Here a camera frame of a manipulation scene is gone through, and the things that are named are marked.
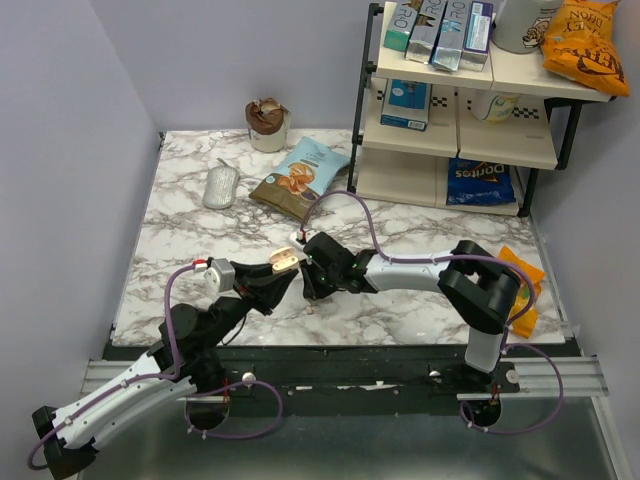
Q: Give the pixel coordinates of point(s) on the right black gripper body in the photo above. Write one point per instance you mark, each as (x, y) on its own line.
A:
(334, 276)

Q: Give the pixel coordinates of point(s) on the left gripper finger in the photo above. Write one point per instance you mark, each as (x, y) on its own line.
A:
(252, 273)
(271, 290)

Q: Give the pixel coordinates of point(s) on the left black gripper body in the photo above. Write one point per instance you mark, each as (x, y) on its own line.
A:
(242, 288)

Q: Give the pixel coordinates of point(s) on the beige earbud charging case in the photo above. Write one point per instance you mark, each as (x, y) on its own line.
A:
(284, 259)

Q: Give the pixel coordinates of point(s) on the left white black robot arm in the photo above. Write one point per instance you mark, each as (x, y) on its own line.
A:
(184, 363)

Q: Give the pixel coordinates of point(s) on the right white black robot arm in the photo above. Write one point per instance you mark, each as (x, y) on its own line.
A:
(481, 288)

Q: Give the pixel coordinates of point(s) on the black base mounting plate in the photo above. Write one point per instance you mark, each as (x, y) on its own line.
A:
(353, 380)

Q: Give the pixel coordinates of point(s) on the silver glitter pouch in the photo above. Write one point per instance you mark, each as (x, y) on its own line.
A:
(220, 187)

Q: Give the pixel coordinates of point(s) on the light blue chip bag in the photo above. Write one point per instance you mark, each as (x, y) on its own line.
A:
(300, 179)

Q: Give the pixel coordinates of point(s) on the blue Doritos chip bag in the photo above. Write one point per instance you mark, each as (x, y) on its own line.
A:
(478, 183)

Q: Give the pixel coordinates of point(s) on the brown white paper cup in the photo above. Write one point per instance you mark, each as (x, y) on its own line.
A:
(268, 122)

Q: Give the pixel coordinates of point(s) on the blue box on shelf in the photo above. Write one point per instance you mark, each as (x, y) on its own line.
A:
(406, 104)

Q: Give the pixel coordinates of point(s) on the orange snack bag on table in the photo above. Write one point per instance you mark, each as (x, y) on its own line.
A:
(524, 326)

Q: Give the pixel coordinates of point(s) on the silver toothpaste box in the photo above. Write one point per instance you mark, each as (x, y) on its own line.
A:
(425, 32)

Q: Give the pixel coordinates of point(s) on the purple white box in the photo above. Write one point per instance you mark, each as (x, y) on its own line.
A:
(475, 52)

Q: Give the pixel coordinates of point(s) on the teal toothpaste box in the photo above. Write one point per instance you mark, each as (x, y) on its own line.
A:
(401, 24)

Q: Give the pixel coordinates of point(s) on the light blue toothpaste box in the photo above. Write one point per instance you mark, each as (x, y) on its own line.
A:
(450, 42)

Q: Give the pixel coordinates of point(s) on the white cylindrical container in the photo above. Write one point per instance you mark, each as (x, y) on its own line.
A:
(520, 25)

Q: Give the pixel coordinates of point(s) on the orange kettle chips bag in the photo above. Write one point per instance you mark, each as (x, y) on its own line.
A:
(578, 45)

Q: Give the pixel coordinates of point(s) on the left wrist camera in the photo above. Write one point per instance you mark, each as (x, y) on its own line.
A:
(219, 275)

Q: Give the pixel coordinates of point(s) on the black frame beige shelf rack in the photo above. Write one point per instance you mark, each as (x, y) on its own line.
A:
(401, 165)

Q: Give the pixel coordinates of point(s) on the aluminium rail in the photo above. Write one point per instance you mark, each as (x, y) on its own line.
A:
(580, 376)

